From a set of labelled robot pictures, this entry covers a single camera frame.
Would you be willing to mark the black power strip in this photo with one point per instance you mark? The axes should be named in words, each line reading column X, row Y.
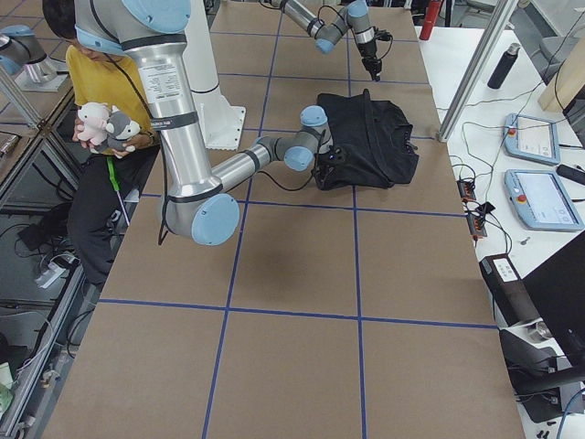
column 473, row 209

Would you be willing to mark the dark brown box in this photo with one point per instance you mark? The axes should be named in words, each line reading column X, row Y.
column 511, row 301

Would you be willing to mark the upper teach pendant tablet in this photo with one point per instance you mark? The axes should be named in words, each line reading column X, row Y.
column 531, row 138

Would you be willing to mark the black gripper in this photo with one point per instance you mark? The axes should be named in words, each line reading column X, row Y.
column 367, row 51

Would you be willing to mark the red bottle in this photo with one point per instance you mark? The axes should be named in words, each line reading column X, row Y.
column 432, row 13

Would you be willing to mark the brown paper table cover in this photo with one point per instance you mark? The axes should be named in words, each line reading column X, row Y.
column 353, row 313

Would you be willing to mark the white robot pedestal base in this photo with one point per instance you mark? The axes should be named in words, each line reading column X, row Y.
column 221, row 123

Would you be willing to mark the black graphic t-shirt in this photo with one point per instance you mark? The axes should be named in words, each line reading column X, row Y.
column 376, row 137

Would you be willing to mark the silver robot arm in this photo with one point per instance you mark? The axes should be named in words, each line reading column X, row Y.
column 155, row 35
column 353, row 18

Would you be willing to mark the lower teach pendant tablet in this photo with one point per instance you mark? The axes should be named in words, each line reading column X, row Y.
column 541, row 201

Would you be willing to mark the black monitor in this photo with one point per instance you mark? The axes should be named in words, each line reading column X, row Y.
column 556, row 288

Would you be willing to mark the black water bottle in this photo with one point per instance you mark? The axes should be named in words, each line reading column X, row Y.
column 504, row 66

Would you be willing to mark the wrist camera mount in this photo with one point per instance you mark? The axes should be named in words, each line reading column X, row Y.
column 383, row 35
column 334, row 157

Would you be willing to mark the teach pendant tablet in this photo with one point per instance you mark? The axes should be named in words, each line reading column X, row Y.
column 531, row 138
column 541, row 201

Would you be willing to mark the aluminium frame post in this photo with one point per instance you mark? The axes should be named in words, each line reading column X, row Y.
column 503, row 11

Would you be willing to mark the grey plush toy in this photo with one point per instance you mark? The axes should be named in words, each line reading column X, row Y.
column 120, row 128

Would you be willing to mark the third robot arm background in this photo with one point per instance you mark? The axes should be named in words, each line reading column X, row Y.
column 23, row 58

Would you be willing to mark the person in yellow shirt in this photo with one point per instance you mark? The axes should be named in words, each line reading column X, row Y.
column 105, row 177

